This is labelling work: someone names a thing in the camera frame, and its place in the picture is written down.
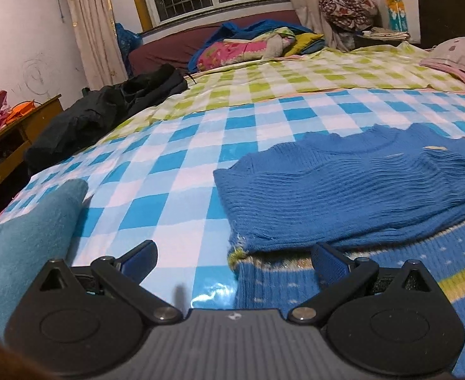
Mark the blue knitted sweater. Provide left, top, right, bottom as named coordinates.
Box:
left=213, top=123, right=465, bottom=376

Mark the blue white checkered bedsheet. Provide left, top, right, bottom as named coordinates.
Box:
left=0, top=88, right=465, bottom=309

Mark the teal fleece cloth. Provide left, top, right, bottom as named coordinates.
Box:
left=0, top=179, right=88, bottom=338

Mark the pink spotted pillow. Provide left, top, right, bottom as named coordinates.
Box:
left=419, top=37, right=465, bottom=83

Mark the green white checkered bedsheet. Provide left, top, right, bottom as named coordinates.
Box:
left=102, top=42, right=465, bottom=142

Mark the black jacket on bed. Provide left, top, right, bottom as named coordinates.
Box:
left=24, top=64, right=188, bottom=176

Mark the wooden TV cabinet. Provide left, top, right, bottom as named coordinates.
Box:
left=0, top=94, right=63, bottom=186

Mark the yellow blue bottle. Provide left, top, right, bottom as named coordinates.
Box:
left=385, top=0, right=408, bottom=33

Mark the stack of papers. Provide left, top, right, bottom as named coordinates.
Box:
left=360, top=27, right=410, bottom=41

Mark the orange bag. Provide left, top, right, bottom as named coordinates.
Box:
left=5, top=100, right=37, bottom=125

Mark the floral patterned bundle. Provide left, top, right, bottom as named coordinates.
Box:
left=319, top=0, right=378, bottom=33

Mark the yellow folded cloth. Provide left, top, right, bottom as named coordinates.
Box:
left=284, top=33, right=325, bottom=57

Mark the maroon sofa bench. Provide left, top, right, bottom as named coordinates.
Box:
left=129, top=10, right=300, bottom=76

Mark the dark blue plastic bag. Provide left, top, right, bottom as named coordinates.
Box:
left=115, top=22, right=142, bottom=77

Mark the pink floral folded quilt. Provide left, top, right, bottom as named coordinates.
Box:
left=196, top=27, right=296, bottom=72

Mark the blue blanket on bench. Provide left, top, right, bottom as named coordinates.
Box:
left=187, top=20, right=311, bottom=73

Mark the left beige curtain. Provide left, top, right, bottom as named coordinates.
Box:
left=67, top=0, right=128, bottom=90

